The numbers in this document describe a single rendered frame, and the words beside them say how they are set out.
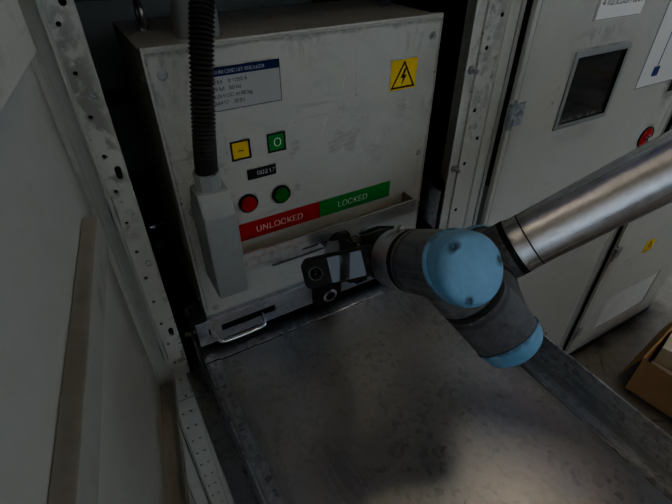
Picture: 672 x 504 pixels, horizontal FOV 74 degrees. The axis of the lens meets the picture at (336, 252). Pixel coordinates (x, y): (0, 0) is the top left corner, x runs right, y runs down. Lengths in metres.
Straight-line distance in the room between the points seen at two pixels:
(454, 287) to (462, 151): 0.47
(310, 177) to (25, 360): 0.56
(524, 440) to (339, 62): 0.67
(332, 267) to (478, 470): 0.38
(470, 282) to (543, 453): 0.39
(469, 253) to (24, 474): 0.44
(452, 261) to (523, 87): 0.52
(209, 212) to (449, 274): 0.32
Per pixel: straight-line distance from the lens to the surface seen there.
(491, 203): 1.06
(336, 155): 0.81
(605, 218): 0.70
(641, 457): 0.90
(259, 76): 0.70
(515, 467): 0.81
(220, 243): 0.65
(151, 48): 0.65
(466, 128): 0.92
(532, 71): 0.97
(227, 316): 0.88
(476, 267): 0.54
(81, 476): 0.37
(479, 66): 0.89
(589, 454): 0.87
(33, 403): 0.36
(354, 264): 0.67
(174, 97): 0.67
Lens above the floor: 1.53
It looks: 37 degrees down
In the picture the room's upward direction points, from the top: straight up
